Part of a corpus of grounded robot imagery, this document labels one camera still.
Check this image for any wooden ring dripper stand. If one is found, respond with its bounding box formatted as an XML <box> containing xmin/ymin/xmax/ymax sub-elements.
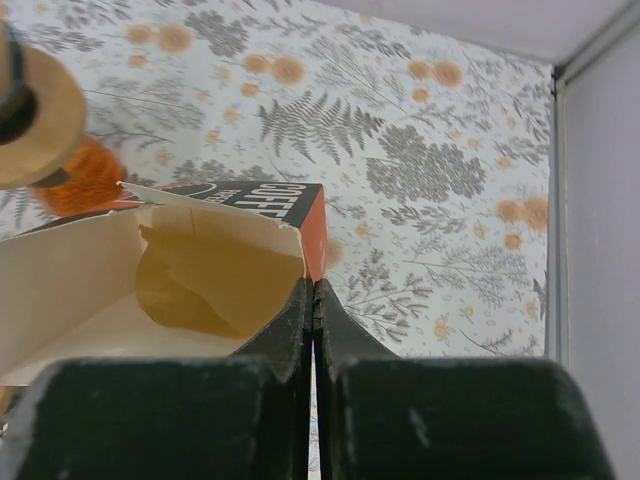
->
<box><xmin>1</xmin><ymin>46</ymin><xmax>86</xmax><ymax>189</ymax></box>

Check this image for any floral tablecloth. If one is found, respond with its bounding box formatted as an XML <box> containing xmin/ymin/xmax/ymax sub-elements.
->
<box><xmin>1</xmin><ymin>1</ymin><xmax>551</xmax><ymax>357</ymax></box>

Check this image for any blue glass dripper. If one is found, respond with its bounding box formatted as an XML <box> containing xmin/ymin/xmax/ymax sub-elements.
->
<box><xmin>1</xmin><ymin>33</ymin><xmax>38</xmax><ymax>145</ymax></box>

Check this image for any brown paper coffee filter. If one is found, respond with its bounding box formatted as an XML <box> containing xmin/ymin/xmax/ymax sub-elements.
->
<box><xmin>0</xmin><ymin>21</ymin><xmax>12</xmax><ymax>97</ymax></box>

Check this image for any orange glass carafe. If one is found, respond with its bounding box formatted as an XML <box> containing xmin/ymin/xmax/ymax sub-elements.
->
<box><xmin>29</xmin><ymin>135</ymin><xmax>127</xmax><ymax>217</ymax></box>

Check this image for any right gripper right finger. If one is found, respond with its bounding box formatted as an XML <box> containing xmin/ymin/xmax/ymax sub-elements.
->
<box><xmin>312</xmin><ymin>279</ymin><xmax>396</xmax><ymax>479</ymax></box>

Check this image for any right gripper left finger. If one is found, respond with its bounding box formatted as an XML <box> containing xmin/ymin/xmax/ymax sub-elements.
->
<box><xmin>229</xmin><ymin>277</ymin><xmax>312</xmax><ymax>386</ymax></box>

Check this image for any orange coffee filter box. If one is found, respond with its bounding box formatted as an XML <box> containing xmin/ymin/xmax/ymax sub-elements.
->
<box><xmin>1</xmin><ymin>181</ymin><xmax>327</xmax><ymax>386</ymax></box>

